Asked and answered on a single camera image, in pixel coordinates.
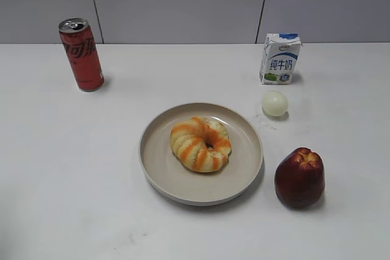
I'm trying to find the orange striped ring croissant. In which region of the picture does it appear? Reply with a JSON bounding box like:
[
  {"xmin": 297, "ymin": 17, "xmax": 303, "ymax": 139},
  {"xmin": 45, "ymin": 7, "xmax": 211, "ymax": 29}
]
[{"xmin": 170, "ymin": 116, "xmax": 232, "ymax": 173}]

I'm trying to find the beige round plate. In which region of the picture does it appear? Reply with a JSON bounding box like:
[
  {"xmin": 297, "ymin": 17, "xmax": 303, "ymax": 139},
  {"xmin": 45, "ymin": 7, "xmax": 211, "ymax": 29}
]
[{"xmin": 138, "ymin": 102, "xmax": 264, "ymax": 206}]

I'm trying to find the white peeled egg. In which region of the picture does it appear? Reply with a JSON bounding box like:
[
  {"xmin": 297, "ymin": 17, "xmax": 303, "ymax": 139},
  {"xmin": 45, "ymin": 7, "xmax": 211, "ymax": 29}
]
[{"xmin": 262, "ymin": 91, "xmax": 289, "ymax": 117}]

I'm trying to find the white blue milk carton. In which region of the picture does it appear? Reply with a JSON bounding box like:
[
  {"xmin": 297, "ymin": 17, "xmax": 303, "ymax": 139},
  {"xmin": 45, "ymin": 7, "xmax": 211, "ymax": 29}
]
[{"xmin": 260, "ymin": 33, "xmax": 302, "ymax": 85}]

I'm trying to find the dark red apple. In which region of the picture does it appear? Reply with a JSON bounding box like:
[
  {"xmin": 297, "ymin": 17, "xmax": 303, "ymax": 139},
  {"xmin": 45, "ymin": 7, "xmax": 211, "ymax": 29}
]
[{"xmin": 274, "ymin": 147, "xmax": 325, "ymax": 208}]

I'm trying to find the red cola can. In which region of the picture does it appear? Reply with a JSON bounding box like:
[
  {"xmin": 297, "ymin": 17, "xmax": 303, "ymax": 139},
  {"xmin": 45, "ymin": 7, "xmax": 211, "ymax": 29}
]
[{"xmin": 58, "ymin": 18, "xmax": 104, "ymax": 91}]

